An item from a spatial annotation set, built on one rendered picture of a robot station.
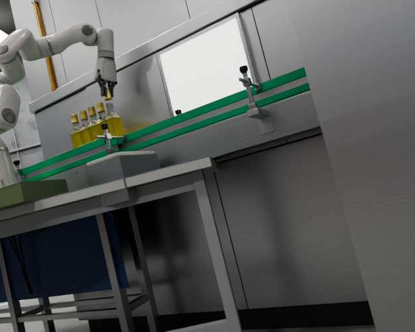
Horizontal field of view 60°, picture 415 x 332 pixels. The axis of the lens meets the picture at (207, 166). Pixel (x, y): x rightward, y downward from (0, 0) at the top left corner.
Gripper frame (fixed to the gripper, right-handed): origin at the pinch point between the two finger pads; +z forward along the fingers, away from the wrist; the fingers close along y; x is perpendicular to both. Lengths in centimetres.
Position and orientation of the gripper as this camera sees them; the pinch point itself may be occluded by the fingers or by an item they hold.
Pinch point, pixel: (107, 92)
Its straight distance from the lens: 176.4
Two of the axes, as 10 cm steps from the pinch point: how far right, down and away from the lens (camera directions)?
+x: 8.9, 0.1, -4.6
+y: -4.6, 0.5, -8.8
